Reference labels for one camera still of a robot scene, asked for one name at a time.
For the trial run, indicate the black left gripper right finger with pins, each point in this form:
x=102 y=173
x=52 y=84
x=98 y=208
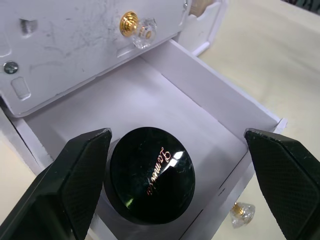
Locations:
x=287 y=180

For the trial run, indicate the white open organizer drawer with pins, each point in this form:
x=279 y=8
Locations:
x=175 y=107

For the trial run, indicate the black round compact gold script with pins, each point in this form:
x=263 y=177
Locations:
x=150 y=172

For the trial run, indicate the crystal knob with gold base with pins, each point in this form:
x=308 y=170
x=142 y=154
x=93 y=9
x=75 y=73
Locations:
x=242 y=214
x=138 y=27

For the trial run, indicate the white cosmetic organizer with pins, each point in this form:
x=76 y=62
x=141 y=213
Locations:
x=82 y=45

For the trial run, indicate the silver screw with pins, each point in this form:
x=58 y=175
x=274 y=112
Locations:
x=10 y=67

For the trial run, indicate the beige makeup sponge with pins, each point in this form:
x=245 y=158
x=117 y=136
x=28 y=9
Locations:
x=201 y=6

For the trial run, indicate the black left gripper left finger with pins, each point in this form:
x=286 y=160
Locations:
x=72 y=180

